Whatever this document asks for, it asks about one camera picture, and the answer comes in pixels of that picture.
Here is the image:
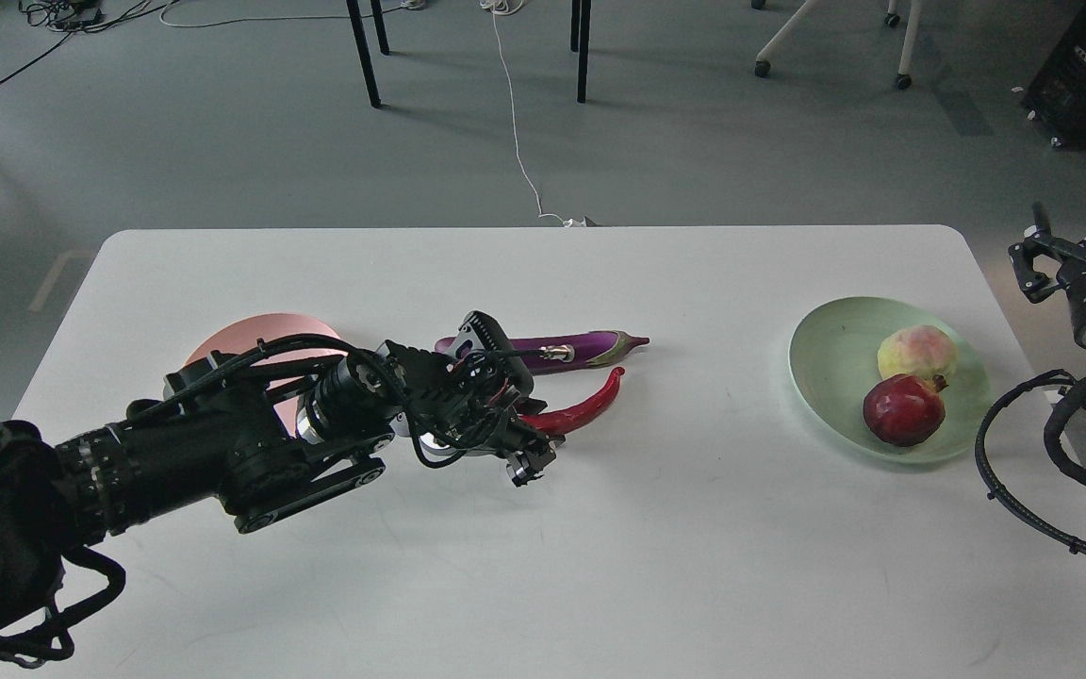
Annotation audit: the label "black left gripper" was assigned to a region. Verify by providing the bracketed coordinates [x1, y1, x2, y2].
[298, 310, 557, 489]

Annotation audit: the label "red chili pepper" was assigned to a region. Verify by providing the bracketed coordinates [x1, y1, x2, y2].
[518, 367, 626, 436]

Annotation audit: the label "purple eggplant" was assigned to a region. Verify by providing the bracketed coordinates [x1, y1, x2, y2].
[434, 330, 651, 376]

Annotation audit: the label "yellow-green pink peach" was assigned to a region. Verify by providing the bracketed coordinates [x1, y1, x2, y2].
[876, 325, 960, 382]

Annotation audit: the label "dark red pomegranate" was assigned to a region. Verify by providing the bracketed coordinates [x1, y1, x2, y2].
[863, 373, 948, 447]

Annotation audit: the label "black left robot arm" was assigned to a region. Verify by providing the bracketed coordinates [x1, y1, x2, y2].
[0, 312, 560, 668]

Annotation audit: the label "light green plastic plate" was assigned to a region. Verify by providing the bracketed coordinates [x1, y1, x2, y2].
[788, 296, 992, 470]

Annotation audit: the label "pink plastic plate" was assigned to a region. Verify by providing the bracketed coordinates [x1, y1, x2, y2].
[184, 313, 344, 435]

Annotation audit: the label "white office chair base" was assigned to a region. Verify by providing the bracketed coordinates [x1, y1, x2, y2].
[752, 1, 927, 91]

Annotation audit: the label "black table leg right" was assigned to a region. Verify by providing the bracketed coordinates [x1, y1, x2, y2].
[569, 0, 592, 104]

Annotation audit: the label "black table leg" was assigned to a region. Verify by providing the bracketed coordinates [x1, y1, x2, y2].
[345, 0, 389, 110]
[569, 0, 592, 104]

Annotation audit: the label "black table leg left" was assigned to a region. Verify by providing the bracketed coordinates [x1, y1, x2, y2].
[345, 0, 389, 110]

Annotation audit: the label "white cable on floor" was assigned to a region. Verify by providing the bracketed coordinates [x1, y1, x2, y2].
[479, 0, 589, 229]

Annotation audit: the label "black cables on floor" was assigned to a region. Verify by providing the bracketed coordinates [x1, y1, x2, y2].
[0, 0, 355, 114]

